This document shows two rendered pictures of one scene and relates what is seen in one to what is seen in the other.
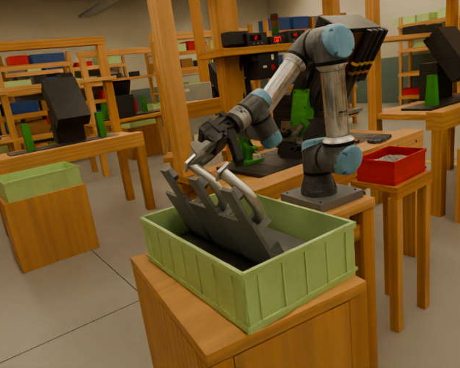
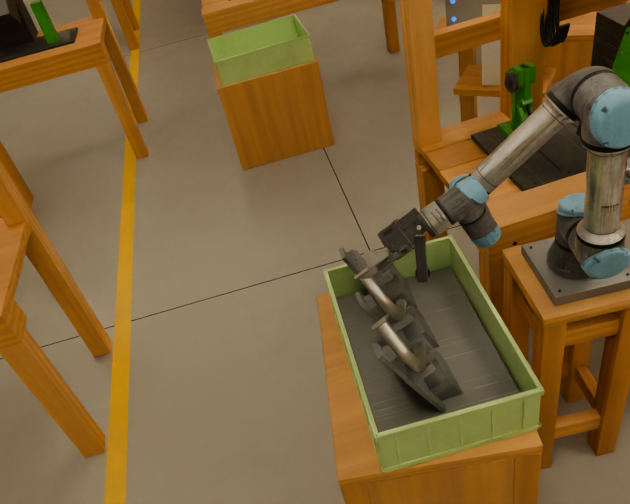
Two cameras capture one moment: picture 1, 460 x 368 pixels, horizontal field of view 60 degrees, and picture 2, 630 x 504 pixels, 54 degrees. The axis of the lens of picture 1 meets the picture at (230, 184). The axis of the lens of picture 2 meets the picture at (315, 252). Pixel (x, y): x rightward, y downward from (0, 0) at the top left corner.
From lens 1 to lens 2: 0.92 m
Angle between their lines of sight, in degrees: 37
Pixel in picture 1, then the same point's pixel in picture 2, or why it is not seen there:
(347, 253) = (524, 416)
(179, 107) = (422, 53)
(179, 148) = (418, 110)
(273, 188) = (520, 225)
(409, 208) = not seen: outside the picture
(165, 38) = not seen: outside the picture
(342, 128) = (604, 225)
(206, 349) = (340, 472)
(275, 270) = (418, 432)
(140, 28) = not seen: outside the picture
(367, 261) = (621, 358)
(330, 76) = (596, 161)
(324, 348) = (476, 487)
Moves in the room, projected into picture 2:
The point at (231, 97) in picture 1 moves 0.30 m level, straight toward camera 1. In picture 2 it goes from (517, 23) to (500, 61)
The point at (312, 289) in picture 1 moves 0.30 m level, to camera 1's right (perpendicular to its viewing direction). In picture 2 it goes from (469, 443) to (600, 474)
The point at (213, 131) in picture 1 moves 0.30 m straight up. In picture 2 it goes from (395, 241) to (380, 135)
